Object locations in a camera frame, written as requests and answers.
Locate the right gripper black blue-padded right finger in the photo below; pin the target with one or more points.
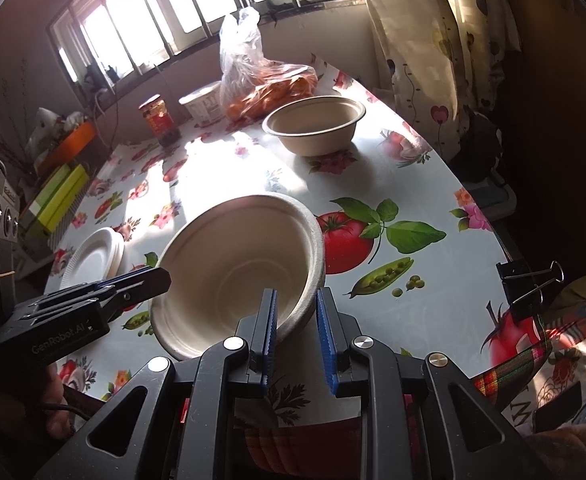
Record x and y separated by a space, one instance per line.
420 418

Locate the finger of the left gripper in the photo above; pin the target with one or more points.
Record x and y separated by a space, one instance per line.
130 289

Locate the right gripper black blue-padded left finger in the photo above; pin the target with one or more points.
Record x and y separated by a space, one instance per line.
173 420

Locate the white foam plate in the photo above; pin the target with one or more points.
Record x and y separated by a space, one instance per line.
97 259

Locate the left hand holding gripper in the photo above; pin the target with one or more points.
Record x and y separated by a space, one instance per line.
24 418

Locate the green white box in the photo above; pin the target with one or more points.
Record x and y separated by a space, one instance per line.
54 182

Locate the floral vinyl tablecloth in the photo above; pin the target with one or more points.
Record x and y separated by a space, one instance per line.
385 224

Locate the orange tray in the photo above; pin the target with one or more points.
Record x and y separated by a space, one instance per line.
69 148

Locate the chili sauce glass jar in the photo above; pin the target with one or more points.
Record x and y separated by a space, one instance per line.
156 115

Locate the black binder clip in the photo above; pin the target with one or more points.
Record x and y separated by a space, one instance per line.
524 288

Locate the white plastic bag on shelf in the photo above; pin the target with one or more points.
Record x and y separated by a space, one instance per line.
50 130

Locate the white plastic tub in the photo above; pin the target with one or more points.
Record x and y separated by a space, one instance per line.
203 104

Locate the plastic bag of oranges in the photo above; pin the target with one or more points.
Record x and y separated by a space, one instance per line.
252 86

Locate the large beige paper bowl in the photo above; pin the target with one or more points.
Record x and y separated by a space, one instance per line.
316 126

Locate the window with metal bars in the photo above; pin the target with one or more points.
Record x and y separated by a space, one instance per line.
107 46

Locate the beige patterned curtain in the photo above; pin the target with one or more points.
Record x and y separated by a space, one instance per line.
445 61

